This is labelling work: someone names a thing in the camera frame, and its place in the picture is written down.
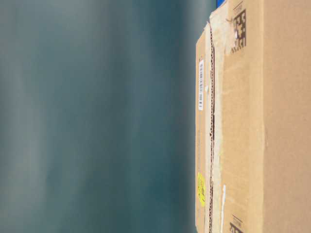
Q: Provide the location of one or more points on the brown cardboard box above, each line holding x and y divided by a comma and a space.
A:
253, 118

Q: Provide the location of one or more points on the blue table cloth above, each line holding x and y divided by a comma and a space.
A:
219, 2

